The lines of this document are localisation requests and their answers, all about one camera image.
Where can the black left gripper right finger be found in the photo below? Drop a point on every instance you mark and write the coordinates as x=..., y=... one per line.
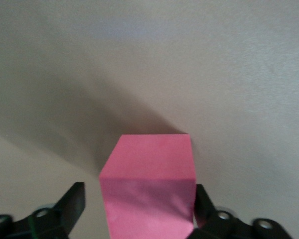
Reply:
x=204, y=204

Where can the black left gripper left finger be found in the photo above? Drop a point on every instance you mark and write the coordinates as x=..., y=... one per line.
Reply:
x=64, y=209

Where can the crimson foam block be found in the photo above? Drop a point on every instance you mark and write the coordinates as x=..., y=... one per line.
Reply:
x=149, y=174

